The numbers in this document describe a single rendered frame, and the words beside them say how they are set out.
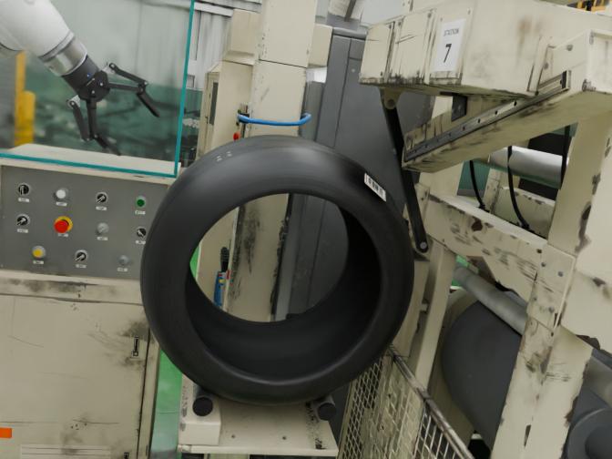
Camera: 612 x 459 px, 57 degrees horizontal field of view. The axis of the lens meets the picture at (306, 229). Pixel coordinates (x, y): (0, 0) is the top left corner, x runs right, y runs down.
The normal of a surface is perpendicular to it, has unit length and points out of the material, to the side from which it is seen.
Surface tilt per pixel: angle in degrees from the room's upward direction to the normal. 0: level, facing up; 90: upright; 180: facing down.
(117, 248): 90
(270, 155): 44
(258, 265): 90
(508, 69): 90
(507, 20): 90
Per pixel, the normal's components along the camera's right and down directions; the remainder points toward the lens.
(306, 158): 0.23, -0.54
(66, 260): 0.18, 0.25
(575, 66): -0.97, -0.11
